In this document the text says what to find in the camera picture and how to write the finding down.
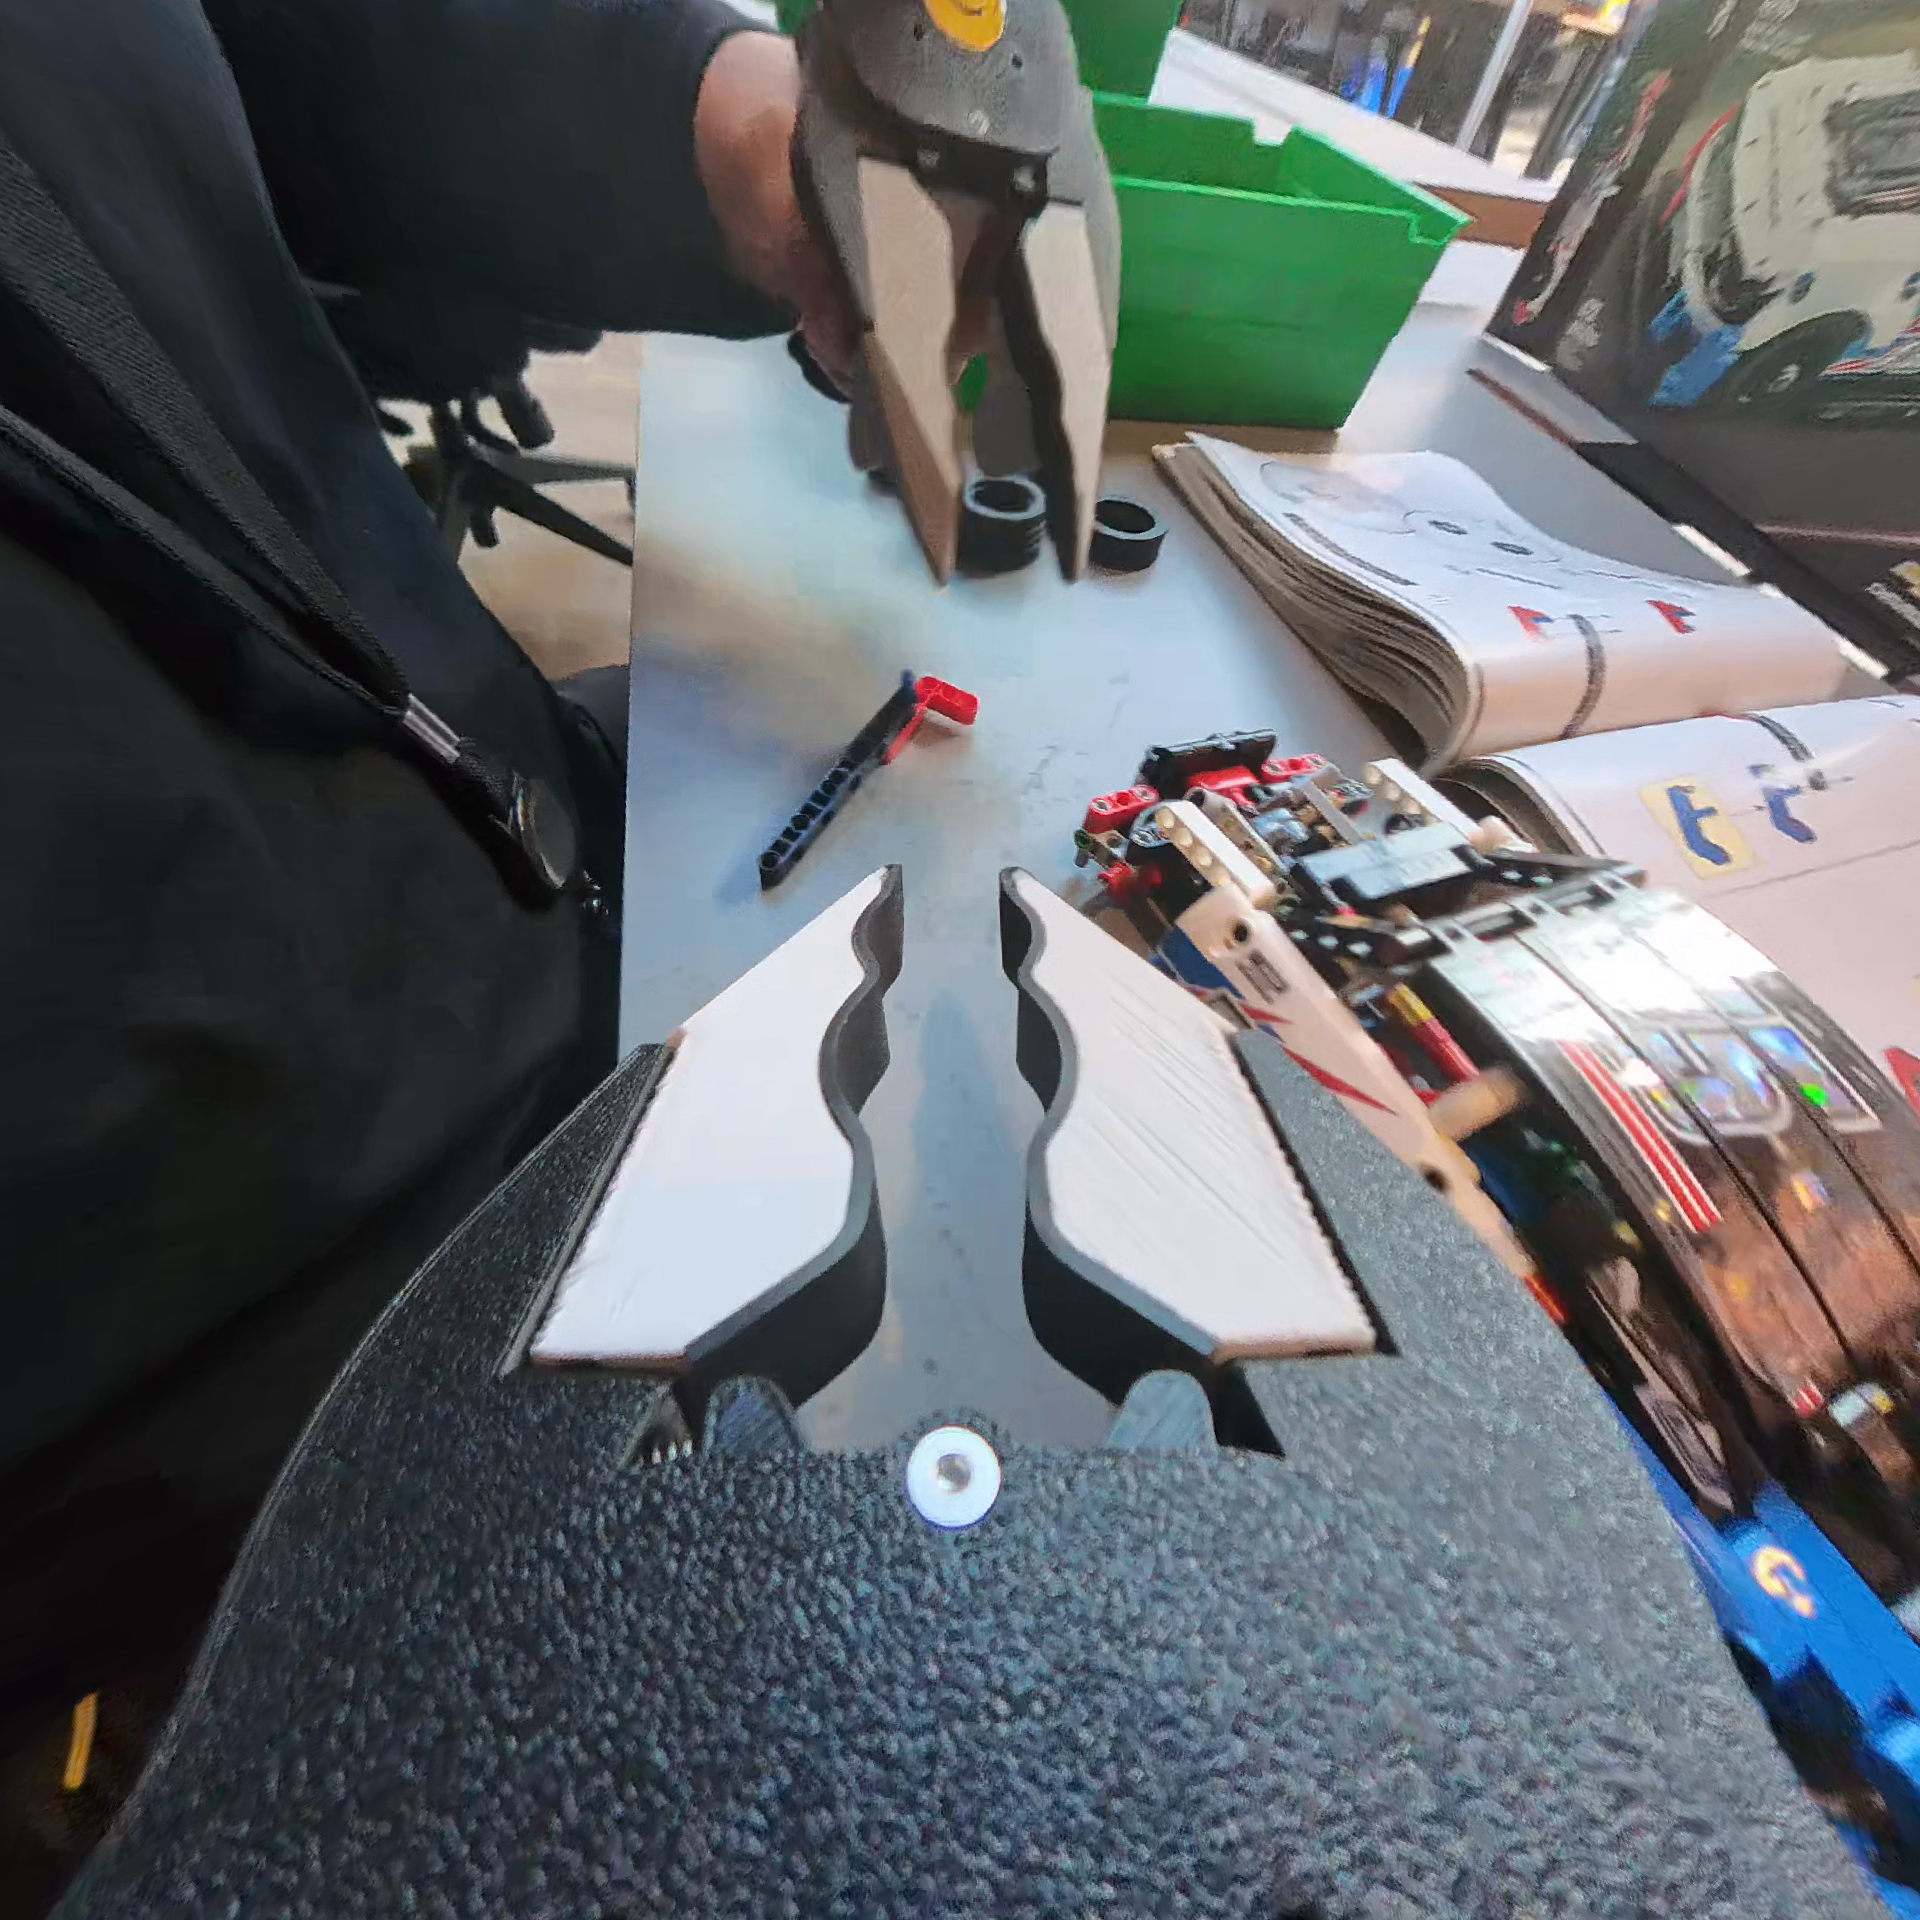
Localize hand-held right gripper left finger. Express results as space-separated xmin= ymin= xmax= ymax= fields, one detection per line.
xmin=527 ymin=864 xmax=906 ymax=1412

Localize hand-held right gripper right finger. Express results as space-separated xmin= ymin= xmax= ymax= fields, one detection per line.
xmin=998 ymin=865 xmax=1382 ymax=1412

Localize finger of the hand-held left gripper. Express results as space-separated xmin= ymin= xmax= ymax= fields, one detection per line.
xmin=854 ymin=152 xmax=994 ymax=590
xmin=996 ymin=200 xmax=1123 ymax=586

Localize green plastic bin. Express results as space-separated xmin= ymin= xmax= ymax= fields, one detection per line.
xmin=772 ymin=0 xmax=1190 ymax=100
xmin=1089 ymin=89 xmax=1473 ymax=432

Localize toy brick race car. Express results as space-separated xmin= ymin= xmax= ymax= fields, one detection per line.
xmin=1073 ymin=729 xmax=1920 ymax=1880

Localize long black brick beam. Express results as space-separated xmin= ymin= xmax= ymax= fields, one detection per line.
xmin=757 ymin=671 xmax=929 ymax=893

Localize person's left forearm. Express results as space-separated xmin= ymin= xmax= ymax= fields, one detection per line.
xmin=202 ymin=0 xmax=801 ymax=345

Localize grey desk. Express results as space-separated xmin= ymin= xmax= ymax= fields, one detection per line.
xmin=617 ymin=240 xmax=1920 ymax=1456

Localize person's left hand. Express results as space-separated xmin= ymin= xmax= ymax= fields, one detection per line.
xmin=694 ymin=26 xmax=873 ymax=404

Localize wooden-edged table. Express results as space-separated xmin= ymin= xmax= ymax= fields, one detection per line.
xmin=1154 ymin=29 xmax=1565 ymax=250

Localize open instruction booklet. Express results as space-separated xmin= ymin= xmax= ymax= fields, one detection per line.
xmin=1154 ymin=432 xmax=1920 ymax=1058

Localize black office chair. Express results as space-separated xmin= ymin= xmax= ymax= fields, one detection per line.
xmin=323 ymin=277 xmax=641 ymax=567

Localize black toy car box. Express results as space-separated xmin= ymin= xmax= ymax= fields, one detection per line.
xmin=1481 ymin=0 xmax=1920 ymax=676

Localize black harness strap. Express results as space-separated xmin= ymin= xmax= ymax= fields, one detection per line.
xmin=0 ymin=134 xmax=609 ymax=921

